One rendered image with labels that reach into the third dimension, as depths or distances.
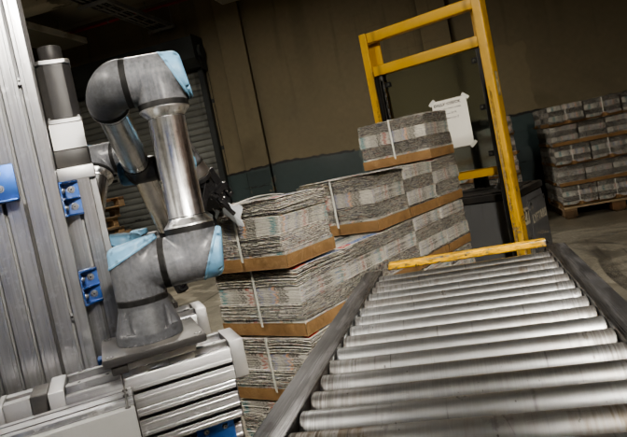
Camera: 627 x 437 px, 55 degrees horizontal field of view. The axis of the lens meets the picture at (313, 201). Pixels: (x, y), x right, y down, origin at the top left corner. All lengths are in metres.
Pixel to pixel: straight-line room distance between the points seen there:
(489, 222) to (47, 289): 2.58
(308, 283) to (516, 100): 7.23
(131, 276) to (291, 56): 8.07
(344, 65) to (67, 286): 7.82
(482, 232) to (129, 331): 2.53
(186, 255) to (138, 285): 0.12
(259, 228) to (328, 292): 0.34
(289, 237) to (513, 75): 7.28
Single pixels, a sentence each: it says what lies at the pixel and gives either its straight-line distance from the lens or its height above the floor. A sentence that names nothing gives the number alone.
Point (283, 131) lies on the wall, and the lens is 9.26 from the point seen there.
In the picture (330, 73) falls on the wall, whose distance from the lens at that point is 9.14.
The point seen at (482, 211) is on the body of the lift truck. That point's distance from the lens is 3.56.
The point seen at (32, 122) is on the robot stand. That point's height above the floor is 1.37.
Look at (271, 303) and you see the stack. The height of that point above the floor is 0.72.
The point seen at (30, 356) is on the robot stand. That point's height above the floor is 0.82.
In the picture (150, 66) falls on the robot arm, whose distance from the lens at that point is 1.42.
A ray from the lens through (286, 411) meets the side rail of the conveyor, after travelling 0.89.
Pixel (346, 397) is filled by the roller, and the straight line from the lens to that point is 0.90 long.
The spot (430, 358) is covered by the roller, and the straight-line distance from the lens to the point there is 1.00.
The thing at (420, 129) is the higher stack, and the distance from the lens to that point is 2.90.
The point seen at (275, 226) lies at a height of 0.97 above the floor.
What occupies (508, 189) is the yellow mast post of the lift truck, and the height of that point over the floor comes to 0.82.
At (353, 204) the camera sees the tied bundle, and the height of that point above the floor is 0.95.
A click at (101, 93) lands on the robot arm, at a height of 1.38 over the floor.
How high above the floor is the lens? 1.12
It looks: 3 degrees down
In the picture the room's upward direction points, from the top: 11 degrees counter-clockwise
